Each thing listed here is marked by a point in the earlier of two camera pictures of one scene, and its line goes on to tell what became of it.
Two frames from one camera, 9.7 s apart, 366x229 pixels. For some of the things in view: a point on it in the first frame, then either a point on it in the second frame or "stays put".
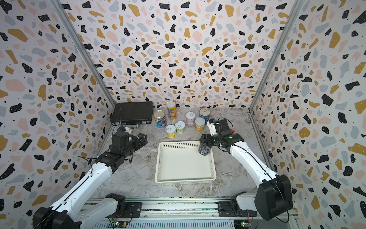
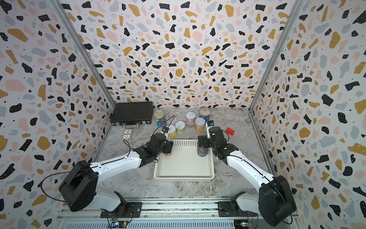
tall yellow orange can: x=172 y=109 -> x=168 y=139
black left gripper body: x=133 y=145 -> x=166 y=148
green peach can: x=199 y=124 stays put
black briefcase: x=132 y=113 stays put
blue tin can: x=204 y=113 stays put
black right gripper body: x=210 y=140 -> x=207 y=143
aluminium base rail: x=173 y=213 stays put
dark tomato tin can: x=204 y=150 stays put
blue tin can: x=159 y=118 stays put
